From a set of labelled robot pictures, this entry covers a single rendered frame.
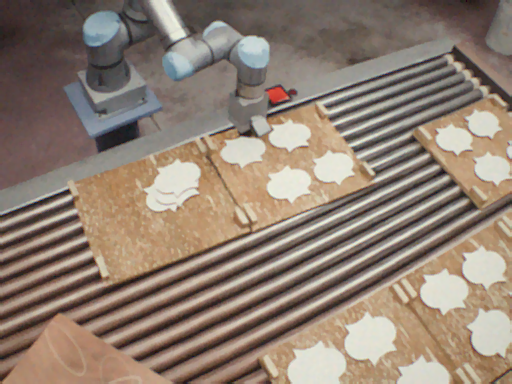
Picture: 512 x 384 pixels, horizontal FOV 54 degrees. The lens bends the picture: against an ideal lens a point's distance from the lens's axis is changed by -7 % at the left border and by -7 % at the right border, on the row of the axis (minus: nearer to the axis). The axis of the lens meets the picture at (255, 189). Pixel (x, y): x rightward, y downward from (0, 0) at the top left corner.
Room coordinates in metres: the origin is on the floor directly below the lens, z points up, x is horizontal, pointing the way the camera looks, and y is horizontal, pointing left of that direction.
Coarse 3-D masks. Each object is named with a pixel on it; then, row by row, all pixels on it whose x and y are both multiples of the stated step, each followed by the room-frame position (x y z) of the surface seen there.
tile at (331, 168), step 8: (328, 152) 1.08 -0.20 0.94; (312, 160) 1.04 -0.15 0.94; (320, 160) 1.05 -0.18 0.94; (328, 160) 1.05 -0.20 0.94; (336, 160) 1.05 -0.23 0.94; (344, 160) 1.06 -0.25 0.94; (352, 160) 1.06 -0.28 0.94; (320, 168) 1.01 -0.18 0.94; (328, 168) 1.02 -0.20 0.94; (336, 168) 1.02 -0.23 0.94; (344, 168) 1.03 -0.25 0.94; (320, 176) 0.98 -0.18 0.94; (328, 176) 0.99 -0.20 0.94; (336, 176) 0.99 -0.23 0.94; (344, 176) 1.00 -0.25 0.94; (352, 176) 1.01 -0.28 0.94; (336, 184) 0.97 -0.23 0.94
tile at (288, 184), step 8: (288, 168) 1.00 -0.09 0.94; (272, 176) 0.96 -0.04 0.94; (280, 176) 0.96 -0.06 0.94; (288, 176) 0.97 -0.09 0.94; (296, 176) 0.97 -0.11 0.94; (304, 176) 0.98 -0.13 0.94; (272, 184) 0.93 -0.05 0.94; (280, 184) 0.94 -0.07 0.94; (288, 184) 0.94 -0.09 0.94; (296, 184) 0.94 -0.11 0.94; (304, 184) 0.95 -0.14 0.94; (272, 192) 0.90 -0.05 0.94; (280, 192) 0.91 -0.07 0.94; (288, 192) 0.91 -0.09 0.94; (296, 192) 0.92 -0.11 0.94; (304, 192) 0.92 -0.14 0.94; (288, 200) 0.89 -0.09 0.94
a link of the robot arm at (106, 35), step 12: (108, 12) 1.32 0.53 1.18; (84, 24) 1.27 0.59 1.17; (96, 24) 1.26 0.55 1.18; (108, 24) 1.26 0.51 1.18; (120, 24) 1.30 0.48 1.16; (84, 36) 1.24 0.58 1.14; (96, 36) 1.22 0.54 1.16; (108, 36) 1.23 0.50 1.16; (120, 36) 1.27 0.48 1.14; (96, 48) 1.22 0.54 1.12; (108, 48) 1.23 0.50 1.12; (120, 48) 1.26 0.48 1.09; (96, 60) 1.22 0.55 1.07; (108, 60) 1.23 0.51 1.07
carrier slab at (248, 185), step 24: (288, 120) 1.20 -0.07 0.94; (312, 120) 1.21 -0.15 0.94; (216, 144) 1.06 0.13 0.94; (264, 144) 1.08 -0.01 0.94; (312, 144) 1.11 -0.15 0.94; (336, 144) 1.13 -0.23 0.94; (216, 168) 0.97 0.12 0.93; (264, 168) 0.99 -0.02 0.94; (312, 168) 1.02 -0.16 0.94; (240, 192) 0.89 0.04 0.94; (264, 192) 0.91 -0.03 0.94; (312, 192) 0.93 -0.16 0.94; (336, 192) 0.94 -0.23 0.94; (264, 216) 0.83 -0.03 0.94; (288, 216) 0.84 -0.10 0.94
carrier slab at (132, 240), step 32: (160, 160) 0.97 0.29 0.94; (192, 160) 0.98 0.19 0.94; (96, 192) 0.82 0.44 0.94; (128, 192) 0.84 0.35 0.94; (224, 192) 0.89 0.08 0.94; (96, 224) 0.72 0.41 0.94; (128, 224) 0.74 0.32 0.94; (160, 224) 0.75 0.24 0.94; (192, 224) 0.77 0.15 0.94; (224, 224) 0.78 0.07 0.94; (96, 256) 0.62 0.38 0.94; (128, 256) 0.64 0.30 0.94; (160, 256) 0.66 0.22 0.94
